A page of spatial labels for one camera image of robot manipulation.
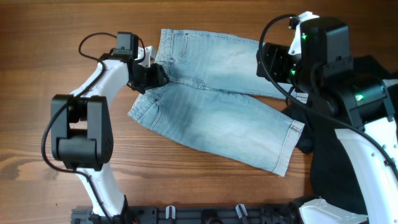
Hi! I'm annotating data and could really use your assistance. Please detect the left white rail clip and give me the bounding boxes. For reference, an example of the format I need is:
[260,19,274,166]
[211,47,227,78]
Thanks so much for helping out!
[165,205,176,220]

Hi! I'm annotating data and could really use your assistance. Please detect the black garment pile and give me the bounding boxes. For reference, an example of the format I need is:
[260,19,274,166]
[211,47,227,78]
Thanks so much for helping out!
[281,55,398,215]

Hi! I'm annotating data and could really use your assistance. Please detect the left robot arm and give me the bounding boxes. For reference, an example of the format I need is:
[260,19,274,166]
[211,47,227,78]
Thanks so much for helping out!
[41,32,170,223]

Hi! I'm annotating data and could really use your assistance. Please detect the right white rail clip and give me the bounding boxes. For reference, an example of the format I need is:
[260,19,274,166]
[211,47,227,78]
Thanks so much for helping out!
[235,203,248,219]

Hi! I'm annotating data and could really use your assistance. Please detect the light blue denim shorts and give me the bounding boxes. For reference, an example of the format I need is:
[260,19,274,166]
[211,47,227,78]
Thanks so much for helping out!
[129,29,304,176]

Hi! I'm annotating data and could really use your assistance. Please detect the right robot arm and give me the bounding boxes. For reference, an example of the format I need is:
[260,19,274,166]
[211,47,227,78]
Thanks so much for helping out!
[256,12,397,223]

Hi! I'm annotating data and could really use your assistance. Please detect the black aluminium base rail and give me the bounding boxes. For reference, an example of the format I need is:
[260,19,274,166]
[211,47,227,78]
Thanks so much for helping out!
[70,203,296,224]

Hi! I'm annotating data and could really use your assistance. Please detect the white rail clip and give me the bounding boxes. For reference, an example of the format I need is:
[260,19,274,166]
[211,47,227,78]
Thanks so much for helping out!
[165,205,176,220]
[235,203,248,219]

